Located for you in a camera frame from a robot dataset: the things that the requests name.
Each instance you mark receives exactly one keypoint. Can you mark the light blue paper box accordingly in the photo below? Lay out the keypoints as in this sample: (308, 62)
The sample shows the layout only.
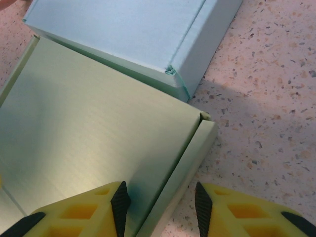
(123, 29)

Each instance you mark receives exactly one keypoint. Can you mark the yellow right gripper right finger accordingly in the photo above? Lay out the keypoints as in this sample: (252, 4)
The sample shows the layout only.
(247, 217)

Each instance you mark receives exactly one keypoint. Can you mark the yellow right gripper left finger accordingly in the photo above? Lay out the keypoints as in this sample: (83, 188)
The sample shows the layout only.
(81, 217)

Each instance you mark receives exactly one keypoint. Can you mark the light green paper box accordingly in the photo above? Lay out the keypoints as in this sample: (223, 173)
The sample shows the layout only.
(86, 123)

